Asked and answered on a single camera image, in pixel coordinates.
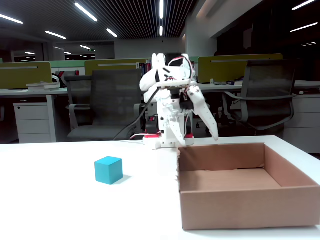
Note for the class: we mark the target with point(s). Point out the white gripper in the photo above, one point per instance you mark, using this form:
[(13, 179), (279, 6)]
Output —
[(194, 95)]

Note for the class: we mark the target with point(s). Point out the blue cube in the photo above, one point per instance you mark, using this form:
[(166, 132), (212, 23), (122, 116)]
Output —
[(107, 172)]

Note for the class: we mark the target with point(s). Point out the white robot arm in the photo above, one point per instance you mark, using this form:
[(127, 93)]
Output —
[(147, 85)]

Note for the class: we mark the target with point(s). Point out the brown cardboard box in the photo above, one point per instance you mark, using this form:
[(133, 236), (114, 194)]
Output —
[(250, 210)]

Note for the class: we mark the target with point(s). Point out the flat dark book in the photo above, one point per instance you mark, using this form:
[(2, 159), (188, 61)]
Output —
[(233, 82)]

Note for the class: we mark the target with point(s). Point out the olive desk partition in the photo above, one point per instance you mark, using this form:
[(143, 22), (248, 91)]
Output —
[(22, 77), (112, 68), (220, 70)]

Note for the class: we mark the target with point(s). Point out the row of upright books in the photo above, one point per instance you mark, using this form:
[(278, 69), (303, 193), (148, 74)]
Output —
[(144, 68)]

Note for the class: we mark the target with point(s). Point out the grey mesh office chair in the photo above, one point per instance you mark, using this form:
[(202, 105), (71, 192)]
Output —
[(115, 95)]

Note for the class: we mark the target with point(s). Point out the black mesh office chair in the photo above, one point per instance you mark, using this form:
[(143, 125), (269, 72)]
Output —
[(270, 82)]

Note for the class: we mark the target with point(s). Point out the linear ceiling light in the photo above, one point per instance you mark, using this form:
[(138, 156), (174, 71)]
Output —
[(304, 27), (86, 12), (303, 5), (112, 32), (55, 35), (11, 19), (161, 30), (161, 8), (85, 47)]

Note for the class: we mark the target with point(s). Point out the dark office chair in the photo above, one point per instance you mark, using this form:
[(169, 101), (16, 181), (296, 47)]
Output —
[(78, 87)]

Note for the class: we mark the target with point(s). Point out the white office desk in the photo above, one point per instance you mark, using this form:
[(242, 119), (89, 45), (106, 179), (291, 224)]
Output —
[(25, 92), (307, 85)]

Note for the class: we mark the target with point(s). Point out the red cup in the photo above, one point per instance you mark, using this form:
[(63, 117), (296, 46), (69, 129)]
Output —
[(76, 73)]

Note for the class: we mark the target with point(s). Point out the green desk partition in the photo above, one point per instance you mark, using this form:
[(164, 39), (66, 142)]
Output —
[(75, 63)]

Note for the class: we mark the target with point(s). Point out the person in dark jacket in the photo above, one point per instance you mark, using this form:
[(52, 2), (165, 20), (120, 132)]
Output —
[(58, 80)]

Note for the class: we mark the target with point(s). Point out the stack of books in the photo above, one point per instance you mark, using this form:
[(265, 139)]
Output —
[(43, 86)]

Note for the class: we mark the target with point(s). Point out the white wrist camera plate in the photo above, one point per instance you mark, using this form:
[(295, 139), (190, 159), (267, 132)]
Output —
[(175, 84)]

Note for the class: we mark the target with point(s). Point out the white drawer pedestal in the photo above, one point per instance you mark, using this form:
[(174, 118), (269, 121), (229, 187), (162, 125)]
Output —
[(305, 122), (32, 122)]

